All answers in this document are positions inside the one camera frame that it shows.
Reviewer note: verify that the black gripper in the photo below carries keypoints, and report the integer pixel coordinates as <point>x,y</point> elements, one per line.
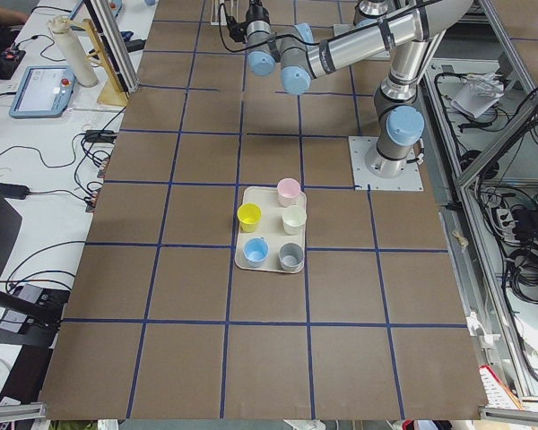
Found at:
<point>258,10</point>

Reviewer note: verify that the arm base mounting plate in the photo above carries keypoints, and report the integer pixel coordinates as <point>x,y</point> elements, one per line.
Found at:
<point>371,172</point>

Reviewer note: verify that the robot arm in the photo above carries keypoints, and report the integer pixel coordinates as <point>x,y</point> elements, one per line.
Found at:
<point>408,35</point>

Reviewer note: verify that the pink plastic cup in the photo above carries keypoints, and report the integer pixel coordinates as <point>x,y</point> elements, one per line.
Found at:
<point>288,190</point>

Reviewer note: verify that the yellow plastic cup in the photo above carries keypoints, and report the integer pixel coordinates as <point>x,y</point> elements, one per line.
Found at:
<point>249,216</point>

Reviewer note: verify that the pale green plastic cup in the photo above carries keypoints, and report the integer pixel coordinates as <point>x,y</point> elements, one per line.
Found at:
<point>294,219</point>

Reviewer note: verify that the blue plastic cup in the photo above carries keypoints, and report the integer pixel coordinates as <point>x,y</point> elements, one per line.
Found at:
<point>255,252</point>

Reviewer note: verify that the grey plastic cup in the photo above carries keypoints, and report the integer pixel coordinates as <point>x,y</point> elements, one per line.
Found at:
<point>291,257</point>

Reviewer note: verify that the blue teach pendant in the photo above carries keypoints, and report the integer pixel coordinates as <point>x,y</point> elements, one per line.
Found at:
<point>44,92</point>
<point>115,6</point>

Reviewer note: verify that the wooden mug tree stand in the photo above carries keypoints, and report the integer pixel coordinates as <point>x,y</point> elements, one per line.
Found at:
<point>112,92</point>

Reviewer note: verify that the cream plastic tray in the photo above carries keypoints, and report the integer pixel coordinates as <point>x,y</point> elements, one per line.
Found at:
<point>270,228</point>

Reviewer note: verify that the black monitor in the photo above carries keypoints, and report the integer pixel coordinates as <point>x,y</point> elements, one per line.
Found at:
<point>10,225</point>

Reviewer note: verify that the white wire cup rack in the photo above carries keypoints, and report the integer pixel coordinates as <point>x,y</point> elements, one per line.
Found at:
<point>221,9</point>

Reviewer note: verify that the aluminium frame post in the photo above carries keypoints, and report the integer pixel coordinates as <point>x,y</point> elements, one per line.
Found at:
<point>114,48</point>

